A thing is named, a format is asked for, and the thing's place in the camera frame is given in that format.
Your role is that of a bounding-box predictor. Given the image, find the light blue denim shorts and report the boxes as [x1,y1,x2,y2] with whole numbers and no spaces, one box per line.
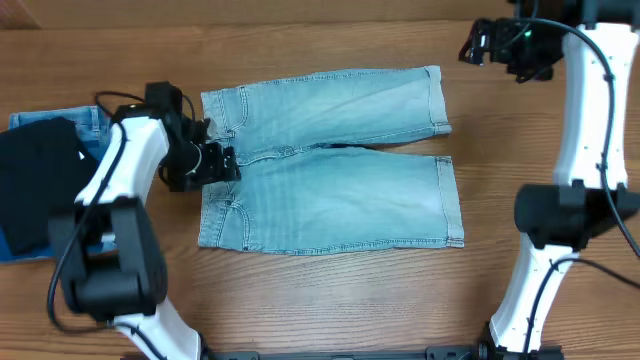
[198,65,464,256]

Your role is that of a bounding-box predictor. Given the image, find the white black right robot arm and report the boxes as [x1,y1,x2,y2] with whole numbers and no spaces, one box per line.
[453,0,639,359]

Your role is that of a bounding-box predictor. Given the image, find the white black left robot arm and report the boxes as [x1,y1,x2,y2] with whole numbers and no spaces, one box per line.
[46,81,241,360]

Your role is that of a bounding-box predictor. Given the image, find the folded blue jeans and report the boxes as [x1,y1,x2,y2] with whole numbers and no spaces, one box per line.
[9,105,110,159]

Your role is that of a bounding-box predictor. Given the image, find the dark blue folded garment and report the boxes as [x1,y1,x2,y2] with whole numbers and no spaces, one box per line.
[0,144,119,264]

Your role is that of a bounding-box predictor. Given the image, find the black folded garment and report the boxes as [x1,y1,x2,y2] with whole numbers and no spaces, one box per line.
[1,117,98,256]

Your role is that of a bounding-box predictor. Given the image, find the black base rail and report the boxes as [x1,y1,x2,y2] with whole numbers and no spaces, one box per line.
[201,343,565,360]

